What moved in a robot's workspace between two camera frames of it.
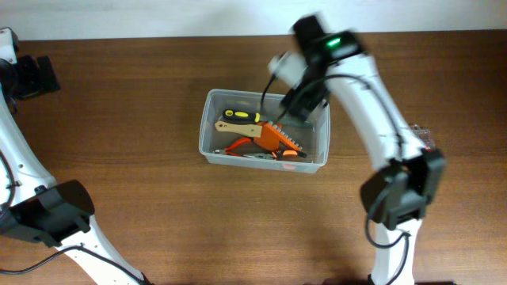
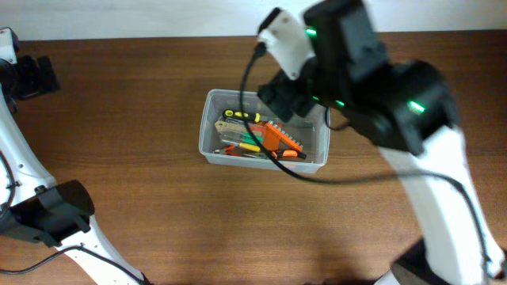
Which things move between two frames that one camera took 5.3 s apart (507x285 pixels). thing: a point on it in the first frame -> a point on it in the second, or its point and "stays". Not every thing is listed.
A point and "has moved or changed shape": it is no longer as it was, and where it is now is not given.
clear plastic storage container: (236, 130) stays
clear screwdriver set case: (425, 134) has moved or changed shape
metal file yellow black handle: (241, 116) stays
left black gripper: (36, 84) stays
